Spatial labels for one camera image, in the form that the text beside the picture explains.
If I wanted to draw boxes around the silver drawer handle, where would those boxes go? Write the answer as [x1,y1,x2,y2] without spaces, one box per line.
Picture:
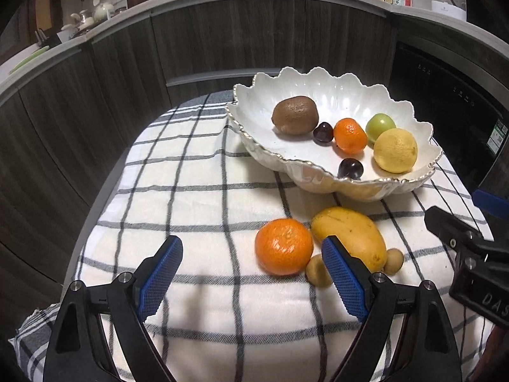
[166,66,281,87]

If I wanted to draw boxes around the white cups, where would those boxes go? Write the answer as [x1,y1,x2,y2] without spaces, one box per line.
[69,8,94,28]

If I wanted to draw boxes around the orange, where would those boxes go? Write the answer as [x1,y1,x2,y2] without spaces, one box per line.
[333,118,368,155]
[255,218,314,276]

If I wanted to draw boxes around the black knife block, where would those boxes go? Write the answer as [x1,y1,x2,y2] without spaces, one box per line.
[36,28,62,48]

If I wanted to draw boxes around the small round brown fruit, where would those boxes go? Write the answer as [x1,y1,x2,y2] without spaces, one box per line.
[382,248,405,275]
[305,255,334,288]

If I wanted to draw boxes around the black and white checked cloth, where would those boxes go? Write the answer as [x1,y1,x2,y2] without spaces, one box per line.
[8,89,498,382]

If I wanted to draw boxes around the green label sticker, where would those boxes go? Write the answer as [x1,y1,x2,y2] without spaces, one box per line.
[487,121,508,154]

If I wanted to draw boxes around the yellow mango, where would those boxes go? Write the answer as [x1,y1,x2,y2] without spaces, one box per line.
[310,206,388,273]

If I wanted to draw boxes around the small white box appliance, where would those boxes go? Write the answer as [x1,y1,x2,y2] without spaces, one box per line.
[431,0,467,20]

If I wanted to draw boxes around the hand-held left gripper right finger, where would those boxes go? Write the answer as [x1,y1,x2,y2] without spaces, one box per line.
[321,236,464,382]

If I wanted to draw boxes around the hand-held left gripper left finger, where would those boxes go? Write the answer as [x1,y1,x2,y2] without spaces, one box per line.
[43,236,184,382]

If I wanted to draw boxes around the person's right forearm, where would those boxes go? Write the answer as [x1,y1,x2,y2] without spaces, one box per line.
[465,322,509,382]

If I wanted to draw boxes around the white scalloped ceramic bowl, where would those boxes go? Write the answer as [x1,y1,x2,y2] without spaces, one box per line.
[226,67,444,203]

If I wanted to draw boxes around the brown kiwi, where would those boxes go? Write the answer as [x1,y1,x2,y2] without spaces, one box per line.
[271,96,319,136]

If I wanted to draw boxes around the black built-in dishwasher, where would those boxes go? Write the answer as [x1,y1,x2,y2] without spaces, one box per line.
[387,42,509,192]

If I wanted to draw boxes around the green apple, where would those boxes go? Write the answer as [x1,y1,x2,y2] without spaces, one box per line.
[365,113,397,146]

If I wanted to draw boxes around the yellow lemon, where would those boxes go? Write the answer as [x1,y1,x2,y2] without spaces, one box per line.
[373,128,418,174]

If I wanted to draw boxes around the dark purple plum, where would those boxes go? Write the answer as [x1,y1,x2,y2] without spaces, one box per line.
[338,158,364,180]
[312,122,335,146]

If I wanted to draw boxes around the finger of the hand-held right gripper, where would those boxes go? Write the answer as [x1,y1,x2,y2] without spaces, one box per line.
[472,189,509,220]
[424,206,498,256]

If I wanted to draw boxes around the white teapot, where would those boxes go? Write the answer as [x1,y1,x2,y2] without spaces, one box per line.
[93,2,115,22]

